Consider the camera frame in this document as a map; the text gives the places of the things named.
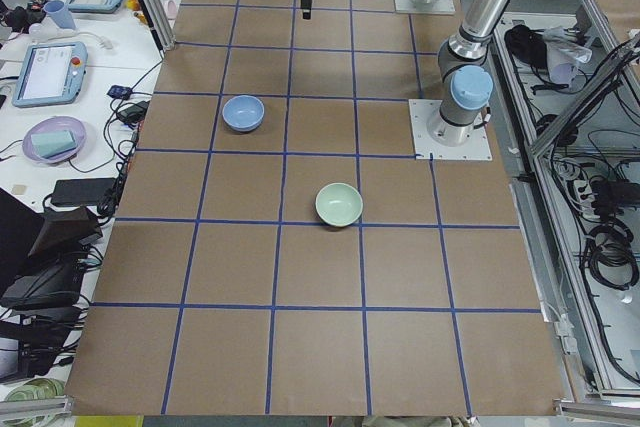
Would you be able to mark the green bowl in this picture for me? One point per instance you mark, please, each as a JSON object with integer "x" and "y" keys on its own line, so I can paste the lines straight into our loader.
{"x": 339, "y": 204}

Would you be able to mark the blue bowl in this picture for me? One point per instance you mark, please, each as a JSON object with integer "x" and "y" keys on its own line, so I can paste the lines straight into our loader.
{"x": 243, "y": 113}

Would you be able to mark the small blue device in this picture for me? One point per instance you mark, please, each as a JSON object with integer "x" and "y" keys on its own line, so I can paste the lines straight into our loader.
{"x": 119, "y": 92}

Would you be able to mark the blue plastic cup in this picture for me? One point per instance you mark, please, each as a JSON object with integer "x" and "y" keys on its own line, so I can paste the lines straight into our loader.
{"x": 59, "y": 13}

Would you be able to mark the near teach pendant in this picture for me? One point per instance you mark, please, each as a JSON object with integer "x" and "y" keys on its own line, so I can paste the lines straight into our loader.
{"x": 51, "y": 74}

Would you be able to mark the purple plate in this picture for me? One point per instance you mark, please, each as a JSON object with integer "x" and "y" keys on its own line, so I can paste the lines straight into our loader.
{"x": 56, "y": 123}

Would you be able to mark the black power brick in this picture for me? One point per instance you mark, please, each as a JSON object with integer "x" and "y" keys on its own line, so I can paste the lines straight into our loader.
{"x": 78, "y": 192}

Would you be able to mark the green sponge block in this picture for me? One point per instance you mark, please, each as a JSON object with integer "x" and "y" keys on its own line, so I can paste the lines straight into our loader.
{"x": 49, "y": 144}

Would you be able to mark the white power strip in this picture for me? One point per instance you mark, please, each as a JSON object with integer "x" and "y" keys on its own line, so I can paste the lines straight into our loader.
{"x": 584, "y": 198}

